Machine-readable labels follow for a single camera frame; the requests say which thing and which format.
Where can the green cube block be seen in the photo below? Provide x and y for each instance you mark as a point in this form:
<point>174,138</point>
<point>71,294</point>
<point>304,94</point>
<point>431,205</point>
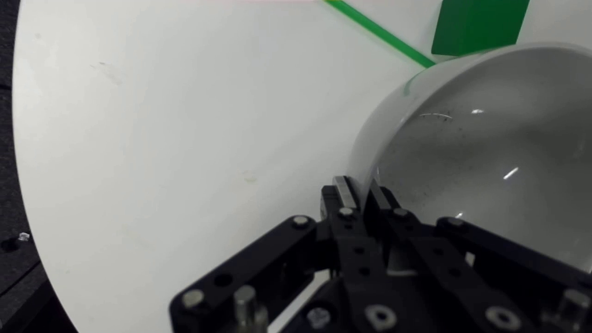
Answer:
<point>478,25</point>

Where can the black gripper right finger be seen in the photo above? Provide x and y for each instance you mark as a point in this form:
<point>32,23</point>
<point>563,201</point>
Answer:
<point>468,279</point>

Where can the long green straw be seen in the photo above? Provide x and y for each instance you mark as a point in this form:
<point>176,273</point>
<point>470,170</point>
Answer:
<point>382,35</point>

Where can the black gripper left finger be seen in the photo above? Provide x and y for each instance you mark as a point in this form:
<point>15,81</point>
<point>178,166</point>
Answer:
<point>345,271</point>

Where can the white bowl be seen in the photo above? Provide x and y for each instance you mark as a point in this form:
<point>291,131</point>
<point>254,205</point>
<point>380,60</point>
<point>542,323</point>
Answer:
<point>493,142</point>

